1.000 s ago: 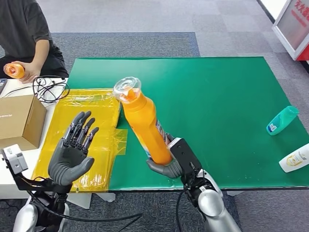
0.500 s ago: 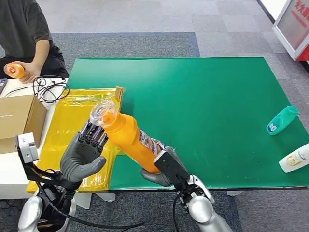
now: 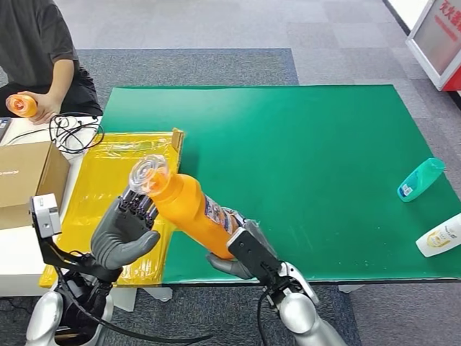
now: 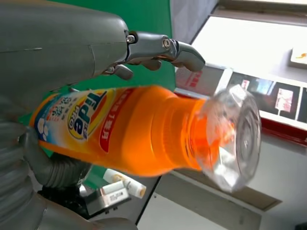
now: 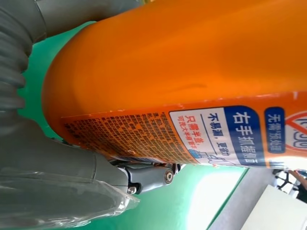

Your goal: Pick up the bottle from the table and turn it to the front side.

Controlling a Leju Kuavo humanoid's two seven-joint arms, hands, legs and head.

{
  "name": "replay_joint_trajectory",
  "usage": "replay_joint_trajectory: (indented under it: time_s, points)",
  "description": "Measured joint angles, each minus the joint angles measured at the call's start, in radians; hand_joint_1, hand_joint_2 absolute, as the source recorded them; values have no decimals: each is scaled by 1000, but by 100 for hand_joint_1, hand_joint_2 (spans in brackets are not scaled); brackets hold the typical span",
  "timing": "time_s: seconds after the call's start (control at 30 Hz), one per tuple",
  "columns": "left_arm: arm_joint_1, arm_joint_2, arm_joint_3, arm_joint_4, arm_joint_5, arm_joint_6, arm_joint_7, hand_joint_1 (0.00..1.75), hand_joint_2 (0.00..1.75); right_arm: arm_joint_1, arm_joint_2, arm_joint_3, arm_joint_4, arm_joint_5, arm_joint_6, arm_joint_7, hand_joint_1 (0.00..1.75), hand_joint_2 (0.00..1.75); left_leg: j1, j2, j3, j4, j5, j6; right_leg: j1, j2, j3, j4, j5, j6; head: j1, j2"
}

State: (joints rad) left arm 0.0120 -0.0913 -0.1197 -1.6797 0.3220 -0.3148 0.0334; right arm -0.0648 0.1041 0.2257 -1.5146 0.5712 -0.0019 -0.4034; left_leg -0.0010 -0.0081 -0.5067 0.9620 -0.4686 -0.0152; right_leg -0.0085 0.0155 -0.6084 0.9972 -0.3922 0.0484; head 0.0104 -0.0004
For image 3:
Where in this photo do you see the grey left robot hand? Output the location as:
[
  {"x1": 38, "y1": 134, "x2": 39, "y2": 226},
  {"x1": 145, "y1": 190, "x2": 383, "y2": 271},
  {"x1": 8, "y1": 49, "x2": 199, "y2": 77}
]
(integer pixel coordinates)
[{"x1": 90, "y1": 186, "x2": 161, "y2": 283}]

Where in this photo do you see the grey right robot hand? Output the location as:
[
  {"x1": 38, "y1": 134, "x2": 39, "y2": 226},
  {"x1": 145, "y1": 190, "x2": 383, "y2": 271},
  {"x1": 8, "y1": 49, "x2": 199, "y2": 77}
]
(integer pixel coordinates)
[{"x1": 205, "y1": 207, "x2": 279, "y2": 281}]

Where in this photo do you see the orange bottle with clear cap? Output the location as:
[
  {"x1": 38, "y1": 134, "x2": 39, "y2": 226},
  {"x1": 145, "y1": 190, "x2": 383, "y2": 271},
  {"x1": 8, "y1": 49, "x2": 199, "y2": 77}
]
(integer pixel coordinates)
[{"x1": 128, "y1": 154, "x2": 241, "y2": 261}]

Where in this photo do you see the small orange bottle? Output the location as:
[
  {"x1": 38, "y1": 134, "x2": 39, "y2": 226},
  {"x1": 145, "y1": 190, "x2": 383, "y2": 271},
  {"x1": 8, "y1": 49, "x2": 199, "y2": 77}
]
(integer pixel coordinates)
[{"x1": 5, "y1": 94, "x2": 38, "y2": 120}]

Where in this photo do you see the teal plastic bottle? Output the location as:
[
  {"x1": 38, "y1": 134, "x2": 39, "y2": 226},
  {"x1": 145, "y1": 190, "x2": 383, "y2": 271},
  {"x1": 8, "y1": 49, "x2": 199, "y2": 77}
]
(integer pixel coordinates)
[{"x1": 396, "y1": 156, "x2": 447, "y2": 203}]

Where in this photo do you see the white plastic bottle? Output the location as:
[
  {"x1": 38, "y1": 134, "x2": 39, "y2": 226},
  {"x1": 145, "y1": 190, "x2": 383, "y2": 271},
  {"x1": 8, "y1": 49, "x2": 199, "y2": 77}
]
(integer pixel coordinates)
[{"x1": 415, "y1": 212, "x2": 461, "y2": 259}]

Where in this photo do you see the yellow plastic bag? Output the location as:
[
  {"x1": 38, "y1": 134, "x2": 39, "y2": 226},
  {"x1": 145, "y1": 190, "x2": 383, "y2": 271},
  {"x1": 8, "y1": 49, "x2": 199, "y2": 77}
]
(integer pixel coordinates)
[{"x1": 38, "y1": 127, "x2": 186, "y2": 289}]

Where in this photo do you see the brown cardboard box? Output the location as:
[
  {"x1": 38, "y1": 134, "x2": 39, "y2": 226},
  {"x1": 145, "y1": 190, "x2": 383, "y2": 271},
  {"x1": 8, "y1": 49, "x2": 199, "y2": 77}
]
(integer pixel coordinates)
[{"x1": 0, "y1": 141, "x2": 71, "y2": 231}]

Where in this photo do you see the person's hand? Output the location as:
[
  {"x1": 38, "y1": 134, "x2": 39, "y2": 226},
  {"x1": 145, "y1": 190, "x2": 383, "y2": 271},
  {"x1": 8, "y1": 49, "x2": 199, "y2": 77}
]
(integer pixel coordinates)
[{"x1": 17, "y1": 90, "x2": 63, "y2": 127}]

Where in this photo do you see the green table mat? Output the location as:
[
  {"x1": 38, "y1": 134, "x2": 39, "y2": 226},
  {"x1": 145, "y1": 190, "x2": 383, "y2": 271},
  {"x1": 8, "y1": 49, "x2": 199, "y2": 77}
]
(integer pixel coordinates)
[{"x1": 100, "y1": 84, "x2": 461, "y2": 285}]

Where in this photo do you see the person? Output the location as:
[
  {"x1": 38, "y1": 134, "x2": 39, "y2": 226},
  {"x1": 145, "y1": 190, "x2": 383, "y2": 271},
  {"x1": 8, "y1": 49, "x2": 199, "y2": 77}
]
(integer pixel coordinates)
[{"x1": 0, "y1": 0, "x2": 104, "y2": 118}]

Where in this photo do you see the red and white sign stand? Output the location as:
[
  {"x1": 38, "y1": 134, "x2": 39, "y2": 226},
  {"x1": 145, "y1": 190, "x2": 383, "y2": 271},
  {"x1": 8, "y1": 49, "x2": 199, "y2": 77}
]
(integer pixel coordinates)
[{"x1": 404, "y1": 0, "x2": 461, "y2": 92}]

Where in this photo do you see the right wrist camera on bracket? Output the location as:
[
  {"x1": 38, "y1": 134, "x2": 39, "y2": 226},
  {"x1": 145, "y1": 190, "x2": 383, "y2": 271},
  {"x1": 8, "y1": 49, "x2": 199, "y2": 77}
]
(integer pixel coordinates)
[{"x1": 226, "y1": 227, "x2": 286, "y2": 288}]

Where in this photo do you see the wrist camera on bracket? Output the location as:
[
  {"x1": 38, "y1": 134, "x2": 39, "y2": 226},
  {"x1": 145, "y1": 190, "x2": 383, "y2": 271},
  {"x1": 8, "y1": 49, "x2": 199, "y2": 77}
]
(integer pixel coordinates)
[
  {"x1": 29, "y1": 192, "x2": 124, "y2": 283},
  {"x1": 226, "y1": 227, "x2": 286, "y2": 288}
]

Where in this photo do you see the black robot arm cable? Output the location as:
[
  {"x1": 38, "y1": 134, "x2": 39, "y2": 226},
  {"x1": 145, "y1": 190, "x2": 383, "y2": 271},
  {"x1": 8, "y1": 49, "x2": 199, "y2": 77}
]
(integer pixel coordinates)
[{"x1": 54, "y1": 267, "x2": 214, "y2": 346}]

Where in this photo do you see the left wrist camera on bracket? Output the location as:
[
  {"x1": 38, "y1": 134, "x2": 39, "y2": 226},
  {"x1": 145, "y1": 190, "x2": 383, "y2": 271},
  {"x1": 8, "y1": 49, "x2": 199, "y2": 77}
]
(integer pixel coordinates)
[{"x1": 29, "y1": 192, "x2": 124, "y2": 283}]

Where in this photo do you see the black coiled cable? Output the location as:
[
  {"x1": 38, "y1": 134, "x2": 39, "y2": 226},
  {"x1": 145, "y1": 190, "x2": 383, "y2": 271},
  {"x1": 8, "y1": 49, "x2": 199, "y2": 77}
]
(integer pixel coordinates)
[{"x1": 5, "y1": 112, "x2": 106, "y2": 156}]

